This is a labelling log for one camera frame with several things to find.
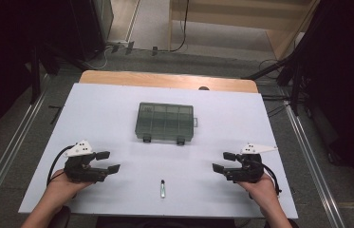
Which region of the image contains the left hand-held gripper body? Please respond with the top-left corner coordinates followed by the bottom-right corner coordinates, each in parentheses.
top-left (63, 140), bottom-right (109, 183)

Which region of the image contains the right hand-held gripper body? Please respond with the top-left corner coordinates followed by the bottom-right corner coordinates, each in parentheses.
top-left (224, 142), bottom-right (279, 184)

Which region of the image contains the clear grey compartment box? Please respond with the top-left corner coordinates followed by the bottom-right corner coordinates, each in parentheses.
top-left (134, 102), bottom-right (199, 146)

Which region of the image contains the person's right hand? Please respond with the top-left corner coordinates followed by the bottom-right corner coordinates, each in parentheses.
top-left (236, 173), bottom-right (280, 213)

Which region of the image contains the person's left hand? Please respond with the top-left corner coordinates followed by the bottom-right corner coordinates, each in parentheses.
top-left (45, 173), bottom-right (94, 212)

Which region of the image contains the white board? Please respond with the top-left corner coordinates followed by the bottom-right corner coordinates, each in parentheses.
top-left (18, 83), bottom-right (299, 219)

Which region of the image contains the person's dark clothing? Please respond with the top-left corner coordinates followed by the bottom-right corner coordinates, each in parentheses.
top-left (95, 216), bottom-right (239, 228)

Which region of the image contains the black metal stand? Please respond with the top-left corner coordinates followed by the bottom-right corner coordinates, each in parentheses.
top-left (242, 47), bottom-right (311, 117)
top-left (28, 42), bottom-right (87, 105)

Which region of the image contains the wooden table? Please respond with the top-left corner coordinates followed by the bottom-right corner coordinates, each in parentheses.
top-left (79, 69), bottom-right (259, 94)

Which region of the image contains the white power strip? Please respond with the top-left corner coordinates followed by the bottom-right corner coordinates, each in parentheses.
top-left (105, 39), bottom-right (130, 48)

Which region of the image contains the black curtain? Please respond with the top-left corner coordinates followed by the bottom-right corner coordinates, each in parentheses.
top-left (0, 0), bottom-right (81, 146)
top-left (291, 0), bottom-right (354, 200)

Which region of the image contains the black cabinet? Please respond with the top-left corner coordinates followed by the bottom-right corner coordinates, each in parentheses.
top-left (69, 0), bottom-right (114, 61)

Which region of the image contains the left hand-held gripper cable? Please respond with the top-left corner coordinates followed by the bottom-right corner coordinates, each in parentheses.
top-left (47, 144), bottom-right (76, 188)

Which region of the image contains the hand-held gripper cable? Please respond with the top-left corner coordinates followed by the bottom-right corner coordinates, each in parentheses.
top-left (47, 144), bottom-right (76, 188)
top-left (253, 160), bottom-right (283, 195)

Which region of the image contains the right hand-held gripper cable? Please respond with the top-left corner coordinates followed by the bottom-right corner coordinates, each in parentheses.
top-left (253, 160), bottom-right (283, 195)

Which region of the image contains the metal floor rail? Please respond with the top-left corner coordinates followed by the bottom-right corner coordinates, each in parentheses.
top-left (283, 101), bottom-right (346, 228)
top-left (0, 88), bottom-right (48, 219)

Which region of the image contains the wooden shelf frame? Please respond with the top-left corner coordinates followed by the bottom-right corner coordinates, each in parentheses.
top-left (168, 0), bottom-right (321, 61)

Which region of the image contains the hanging black cable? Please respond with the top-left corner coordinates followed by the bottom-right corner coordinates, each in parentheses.
top-left (168, 0), bottom-right (191, 53)

